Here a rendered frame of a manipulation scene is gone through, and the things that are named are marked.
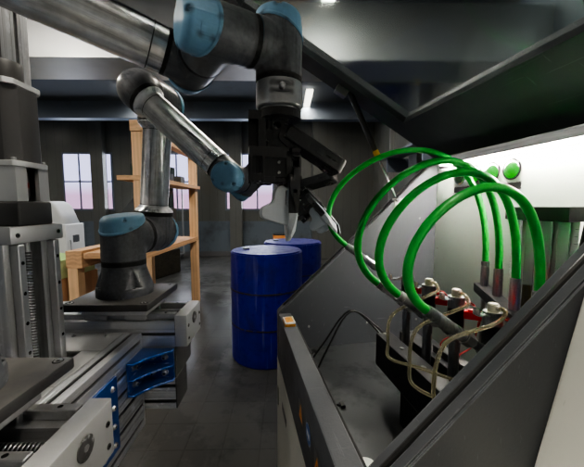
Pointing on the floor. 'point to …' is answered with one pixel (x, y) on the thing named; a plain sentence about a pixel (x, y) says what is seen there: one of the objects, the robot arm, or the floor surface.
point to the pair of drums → (266, 294)
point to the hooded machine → (60, 210)
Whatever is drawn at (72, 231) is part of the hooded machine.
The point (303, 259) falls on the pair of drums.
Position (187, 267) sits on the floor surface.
